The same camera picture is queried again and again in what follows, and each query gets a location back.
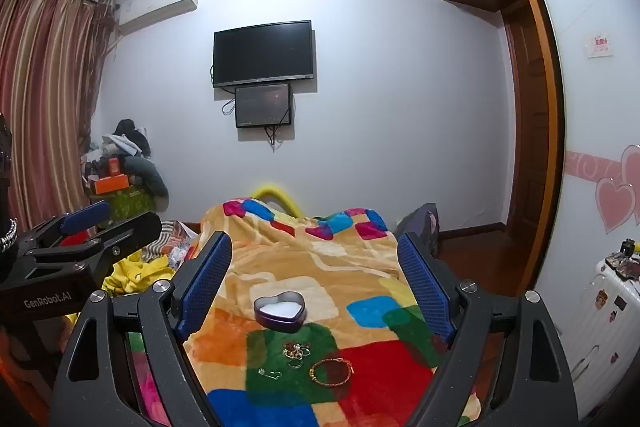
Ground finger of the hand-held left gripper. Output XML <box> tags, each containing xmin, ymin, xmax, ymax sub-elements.
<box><xmin>17</xmin><ymin>200</ymin><xmax>111</xmax><ymax>256</ymax></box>
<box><xmin>30</xmin><ymin>212</ymin><xmax>163</xmax><ymax>279</ymax></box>

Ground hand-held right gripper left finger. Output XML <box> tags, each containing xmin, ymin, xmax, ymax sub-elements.
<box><xmin>50</xmin><ymin>231</ymin><xmax>236</xmax><ymax>427</ymax></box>

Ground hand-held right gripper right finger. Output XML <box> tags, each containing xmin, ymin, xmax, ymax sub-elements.
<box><xmin>397</xmin><ymin>231</ymin><xmax>593</xmax><ymax>427</ymax></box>

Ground purple heart-shaped tin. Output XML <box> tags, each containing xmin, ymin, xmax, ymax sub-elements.
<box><xmin>253</xmin><ymin>291</ymin><xmax>306</xmax><ymax>334</ymax></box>

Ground gold red braided bracelet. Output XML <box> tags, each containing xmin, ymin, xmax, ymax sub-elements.
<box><xmin>308</xmin><ymin>358</ymin><xmax>355</xmax><ymax>387</ymax></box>

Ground green patterned cloth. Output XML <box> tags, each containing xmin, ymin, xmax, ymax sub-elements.
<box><xmin>102</xmin><ymin>189</ymin><xmax>157</xmax><ymax>223</ymax></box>

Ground yellow cloth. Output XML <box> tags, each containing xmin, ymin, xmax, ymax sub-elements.
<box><xmin>65</xmin><ymin>252</ymin><xmax>176</xmax><ymax>323</ymax></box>

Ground orange box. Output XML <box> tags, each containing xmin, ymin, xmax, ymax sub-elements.
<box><xmin>92</xmin><ymin>174</ymin><xmax>132</xmax><ymax>195</ymax></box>

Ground striped patterned bedding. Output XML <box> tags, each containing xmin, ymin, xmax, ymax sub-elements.
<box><xmin>142</xmin><ymin>221</ymin><xmax>201</xmax><ymax>268</ymax></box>

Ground grey cushion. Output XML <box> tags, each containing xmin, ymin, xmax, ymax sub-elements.
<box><xmin>125</xmin><ymin>155</ymin><xmax>170</xmax><ymax>198</ymax></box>

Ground grey backpack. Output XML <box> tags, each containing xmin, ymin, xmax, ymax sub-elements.
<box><xmin>397</xmin><ymin>203</ymin><xmax>441</xmax><ymax>258</ymax></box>

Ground pile of clothes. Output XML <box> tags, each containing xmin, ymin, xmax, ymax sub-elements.
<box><xmin>80</xmin><ymin>119</ymin><xmax>171</xmax><ymax>208</ymax></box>

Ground colourful patchwork fleece blanket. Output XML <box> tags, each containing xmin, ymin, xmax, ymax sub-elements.
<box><xmin>182</xmin><ymin>198</ymin><xmax>483</xmax><ymax>427</ymax></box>

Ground patterned bed sheet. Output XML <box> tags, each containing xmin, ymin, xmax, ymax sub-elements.
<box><xmin>127</xmin><ymin>332</ymin><xmax>168</xmax><ymax>427</ymax></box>

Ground yellow tube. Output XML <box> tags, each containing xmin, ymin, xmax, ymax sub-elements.
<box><xmin>251</xmin><ymin>184</ymin><xmax>301</xmax><ymax>215</ymax></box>

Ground striped red curtain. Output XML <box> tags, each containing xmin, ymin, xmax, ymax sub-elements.
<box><xmin>0</xmin><ymin>0</ymin><xmax>113</xmax><ymax>233</ymax></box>

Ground white stickered suitcase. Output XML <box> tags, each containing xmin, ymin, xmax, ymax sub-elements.
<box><xmin>555</xmin><ymin>257</ymin><xmax>640</xmax><ymax>427</ymax></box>

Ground brown wooden door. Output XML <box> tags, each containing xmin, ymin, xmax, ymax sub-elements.
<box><xmin>502</xmin><ymin>2</ymin><xmax>549</xmax><ymax>258</ymax></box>

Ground cluttered small trinkets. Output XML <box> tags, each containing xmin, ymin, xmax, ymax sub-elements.
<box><xmin>605</xmin><ymin>237</ymin><xmax>640</xmax><ymax>280</ymax></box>

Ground white air conditioner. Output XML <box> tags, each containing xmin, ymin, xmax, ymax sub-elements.
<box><xmin>116</xmin><ymin>0</ymin><xmax>200</xmax><ymax>28</ymax></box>

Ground white heart-print wardrobe door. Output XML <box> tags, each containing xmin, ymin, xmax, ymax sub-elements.
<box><xmin>517</xmin><ymin>0</ymin><xmax>640</xmax><ymax>338</ymax></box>

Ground small black wall monitor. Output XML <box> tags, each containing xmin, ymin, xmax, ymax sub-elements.
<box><xmin>235</xmin><ymin>83</ymin><xmax>293</xmax><ymax>129</ymax></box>

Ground black wall television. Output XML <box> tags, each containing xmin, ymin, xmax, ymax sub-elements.
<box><xmin>212</xmin><ymin>20</ymin><xmax>317</xmax><ymax>88</ymax></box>

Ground pink white wall card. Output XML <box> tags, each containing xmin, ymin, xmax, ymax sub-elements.
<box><xmin>586</xmin><ymin>33</ymin><xmax>616</xmax><ymax>58</ymax></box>

